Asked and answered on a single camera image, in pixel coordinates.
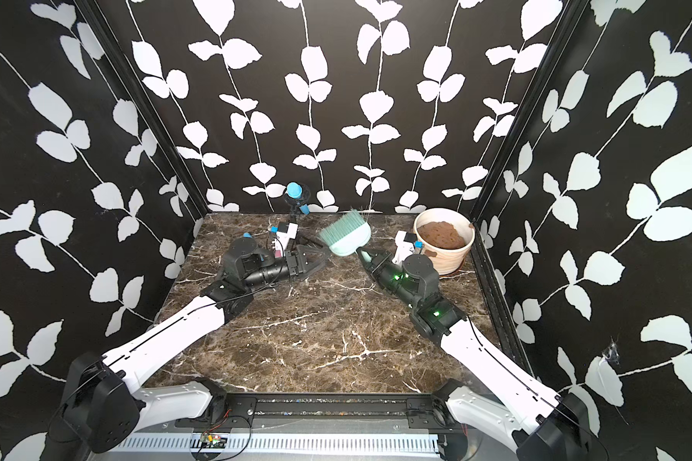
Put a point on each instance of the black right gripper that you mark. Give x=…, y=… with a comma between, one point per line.
x=383, y=266

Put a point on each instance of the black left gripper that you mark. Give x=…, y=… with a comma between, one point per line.
x=295, y=266

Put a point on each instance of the cream ceramic pot with soil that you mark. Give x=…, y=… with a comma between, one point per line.
x=447, y=238

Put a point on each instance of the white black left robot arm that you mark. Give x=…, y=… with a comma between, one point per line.
x=105, y=399

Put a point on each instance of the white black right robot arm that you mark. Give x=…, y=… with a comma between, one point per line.
x=526, y=416

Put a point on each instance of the black tripod microphone stand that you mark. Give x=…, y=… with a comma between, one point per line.
x=297, y=222

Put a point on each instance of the blue microphone on stand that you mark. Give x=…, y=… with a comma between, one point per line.
x=297, y=197

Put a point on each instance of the white perforated strip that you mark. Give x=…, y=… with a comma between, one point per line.
x=289, y=443

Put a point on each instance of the small circuit board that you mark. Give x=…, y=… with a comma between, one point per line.
x=211, y=441

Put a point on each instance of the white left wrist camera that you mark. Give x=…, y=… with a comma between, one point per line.
x=283, y=237

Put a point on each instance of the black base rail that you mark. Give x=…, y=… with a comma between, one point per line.
x=241, y=410

